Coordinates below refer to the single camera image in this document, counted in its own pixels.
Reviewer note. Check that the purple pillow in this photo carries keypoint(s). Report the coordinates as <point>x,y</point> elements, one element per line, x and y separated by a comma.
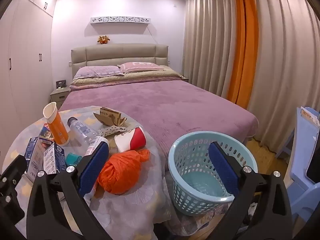
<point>98,71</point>

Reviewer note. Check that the white milk carton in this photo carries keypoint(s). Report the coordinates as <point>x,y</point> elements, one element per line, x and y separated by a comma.
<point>37,160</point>

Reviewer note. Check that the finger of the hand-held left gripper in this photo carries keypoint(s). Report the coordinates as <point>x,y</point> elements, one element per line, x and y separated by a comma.
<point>15,166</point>

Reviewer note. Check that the beige curtain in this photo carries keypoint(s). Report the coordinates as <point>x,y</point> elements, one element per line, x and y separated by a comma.
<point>287,67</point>
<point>207,42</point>

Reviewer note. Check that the pink pillow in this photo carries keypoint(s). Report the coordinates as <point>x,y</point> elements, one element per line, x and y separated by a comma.
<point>140,67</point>

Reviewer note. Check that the clear plastic bottle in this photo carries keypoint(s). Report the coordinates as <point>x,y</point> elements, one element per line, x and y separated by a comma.
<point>93,143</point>
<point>81,130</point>

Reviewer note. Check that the orange curtain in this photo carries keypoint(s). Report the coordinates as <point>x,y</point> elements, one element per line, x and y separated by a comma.
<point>243,55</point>

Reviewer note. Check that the white wall shelf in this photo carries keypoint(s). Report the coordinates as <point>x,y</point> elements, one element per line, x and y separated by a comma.
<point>120,20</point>

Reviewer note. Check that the white wardrobe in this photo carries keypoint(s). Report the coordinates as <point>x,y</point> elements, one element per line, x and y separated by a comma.
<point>27,67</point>

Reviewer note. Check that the grey floral tablecloth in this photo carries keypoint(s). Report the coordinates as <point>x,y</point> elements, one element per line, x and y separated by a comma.
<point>140,205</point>

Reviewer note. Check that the black screen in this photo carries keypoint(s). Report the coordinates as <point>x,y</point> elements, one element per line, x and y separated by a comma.
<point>314,162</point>

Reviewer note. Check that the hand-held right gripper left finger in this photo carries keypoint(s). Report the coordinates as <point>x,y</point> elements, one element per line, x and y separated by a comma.
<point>93,166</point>

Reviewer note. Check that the orange plush toy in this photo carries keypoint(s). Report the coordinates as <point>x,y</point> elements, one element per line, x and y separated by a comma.
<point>104,40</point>

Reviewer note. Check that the teal plastic piece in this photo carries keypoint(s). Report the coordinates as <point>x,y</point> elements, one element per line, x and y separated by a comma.
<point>73,159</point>

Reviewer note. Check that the blue and white carton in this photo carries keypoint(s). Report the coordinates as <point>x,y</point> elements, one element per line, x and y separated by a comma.
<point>31,147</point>

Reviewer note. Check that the beige folded quilt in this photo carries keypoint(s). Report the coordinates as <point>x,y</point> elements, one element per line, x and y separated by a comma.
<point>140,77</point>

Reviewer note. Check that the light blue desk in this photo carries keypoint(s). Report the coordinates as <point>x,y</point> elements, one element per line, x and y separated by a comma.
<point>302,192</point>

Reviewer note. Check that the folded brown cardboard piece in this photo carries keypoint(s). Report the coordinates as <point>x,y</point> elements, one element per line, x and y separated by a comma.
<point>110,117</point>

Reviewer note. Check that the colourful small box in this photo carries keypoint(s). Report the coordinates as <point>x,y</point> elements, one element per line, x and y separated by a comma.
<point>46,133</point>

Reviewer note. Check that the small dark photo frame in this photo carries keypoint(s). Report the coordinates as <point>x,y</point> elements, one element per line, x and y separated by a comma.
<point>60,84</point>

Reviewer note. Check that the red and white packet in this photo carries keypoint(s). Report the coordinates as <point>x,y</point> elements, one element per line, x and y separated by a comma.
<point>130,140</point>

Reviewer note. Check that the beige padded headboard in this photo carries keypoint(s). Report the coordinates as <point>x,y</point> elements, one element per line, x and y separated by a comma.
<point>120,53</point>

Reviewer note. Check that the light blue plastic basket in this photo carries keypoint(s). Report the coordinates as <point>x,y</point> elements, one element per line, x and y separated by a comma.
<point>190,155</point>

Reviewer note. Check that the white carton with round prints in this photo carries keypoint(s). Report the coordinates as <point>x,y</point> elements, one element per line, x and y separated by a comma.
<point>53,158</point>

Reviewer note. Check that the beige nightstand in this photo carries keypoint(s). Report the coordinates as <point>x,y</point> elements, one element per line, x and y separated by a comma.
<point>60,97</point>

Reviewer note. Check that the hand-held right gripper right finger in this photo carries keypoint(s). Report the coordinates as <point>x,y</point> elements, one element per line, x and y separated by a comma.
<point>223,170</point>

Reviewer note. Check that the printed paper booklet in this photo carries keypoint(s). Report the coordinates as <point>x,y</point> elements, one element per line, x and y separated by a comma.
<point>310,116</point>

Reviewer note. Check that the orange and white paper cup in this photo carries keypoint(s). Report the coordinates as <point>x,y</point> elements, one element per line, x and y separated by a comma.
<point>58,130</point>

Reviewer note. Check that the purple bedspread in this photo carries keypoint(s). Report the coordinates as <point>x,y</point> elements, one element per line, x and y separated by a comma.
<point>162,100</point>

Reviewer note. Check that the orange plastic bag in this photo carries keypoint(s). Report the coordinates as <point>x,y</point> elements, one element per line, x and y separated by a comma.
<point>120,170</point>

